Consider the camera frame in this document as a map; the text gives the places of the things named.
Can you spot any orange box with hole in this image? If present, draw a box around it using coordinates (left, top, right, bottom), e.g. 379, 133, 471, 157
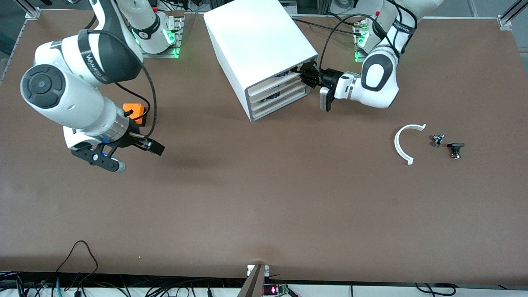
123, 103, 148, 125

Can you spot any device with red display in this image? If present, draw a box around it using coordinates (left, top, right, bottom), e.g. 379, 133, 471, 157
263, 283, 289, 296

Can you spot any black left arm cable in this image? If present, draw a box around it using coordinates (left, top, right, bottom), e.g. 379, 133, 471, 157
319, 0, 418, 73

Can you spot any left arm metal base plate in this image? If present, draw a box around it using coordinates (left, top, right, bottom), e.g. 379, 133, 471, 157
354, 25, 372, 64

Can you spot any long black table cable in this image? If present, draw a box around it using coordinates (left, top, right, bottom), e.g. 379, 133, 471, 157
291, 17, 368, 38

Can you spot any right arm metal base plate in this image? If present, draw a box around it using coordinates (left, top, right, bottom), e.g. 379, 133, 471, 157
142, 16, 183, 58

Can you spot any white curved plastic bracket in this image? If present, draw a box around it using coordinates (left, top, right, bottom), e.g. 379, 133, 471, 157
394, 124, 427, 165

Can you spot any looped black cable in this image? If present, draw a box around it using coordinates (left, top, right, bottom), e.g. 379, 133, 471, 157
55, 240, 99, 285

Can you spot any small black switch component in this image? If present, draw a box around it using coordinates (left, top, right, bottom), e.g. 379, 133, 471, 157
447, 142, 465, 160

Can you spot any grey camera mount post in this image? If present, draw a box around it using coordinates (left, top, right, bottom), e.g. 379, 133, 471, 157
237, 264, 271, 297

